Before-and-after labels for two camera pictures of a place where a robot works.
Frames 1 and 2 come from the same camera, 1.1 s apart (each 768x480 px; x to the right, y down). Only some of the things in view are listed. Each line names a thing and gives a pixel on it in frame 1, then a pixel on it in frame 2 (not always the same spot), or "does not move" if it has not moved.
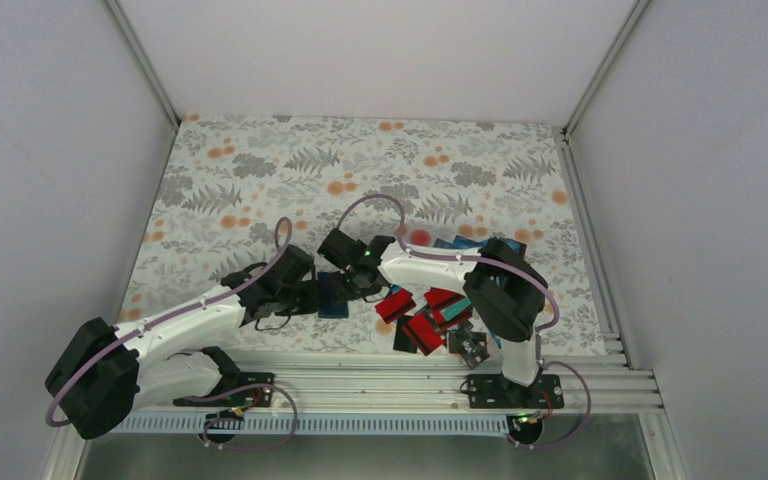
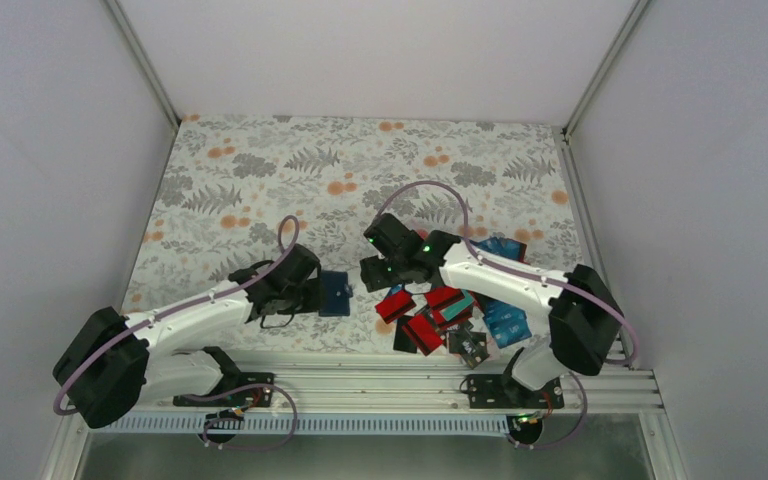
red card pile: x=422 y=331 does not move
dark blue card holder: x=328 y=307 does not move
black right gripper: x=343 y=293 -> x=374 y=278
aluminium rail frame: x=328 y=380 does not move
